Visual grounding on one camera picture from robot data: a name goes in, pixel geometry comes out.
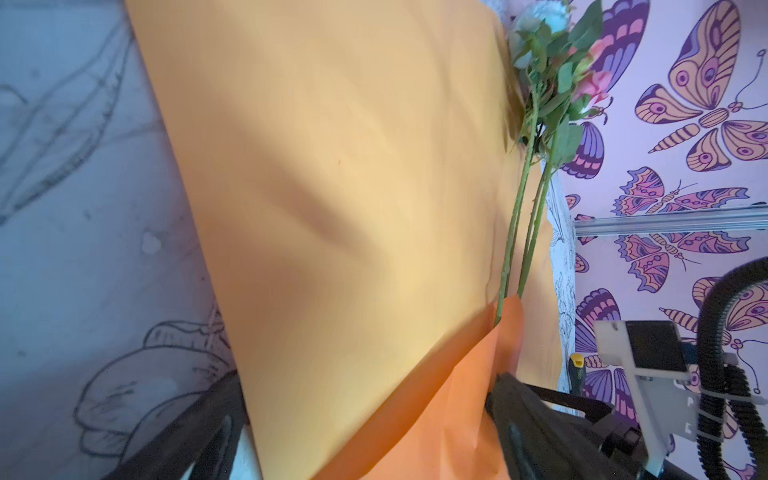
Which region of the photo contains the pink fake rosebud stem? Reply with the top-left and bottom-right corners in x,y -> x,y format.
517,161 -> 553,297

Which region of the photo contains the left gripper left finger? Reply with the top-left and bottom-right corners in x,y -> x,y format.
106,371 -> 248,480

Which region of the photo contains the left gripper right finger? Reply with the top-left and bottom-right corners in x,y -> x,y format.
486,373 -> 630,480

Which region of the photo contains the white fake flower stem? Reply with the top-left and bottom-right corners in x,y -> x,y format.
494,1 -> 570,325

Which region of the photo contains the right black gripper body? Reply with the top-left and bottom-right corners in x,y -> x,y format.
528,384 -> 694,480

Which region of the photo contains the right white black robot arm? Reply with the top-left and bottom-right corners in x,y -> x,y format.
538,259 -> 767,479

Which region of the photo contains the pink fake rose stem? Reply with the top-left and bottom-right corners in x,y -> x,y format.
517,35 -> 616,298

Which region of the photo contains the black handled screwdriver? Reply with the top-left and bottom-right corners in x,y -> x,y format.
567,353 -> 586,396

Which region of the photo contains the orange wrapping paper sheet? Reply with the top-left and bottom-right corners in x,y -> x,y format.
127,1 -> 557,479

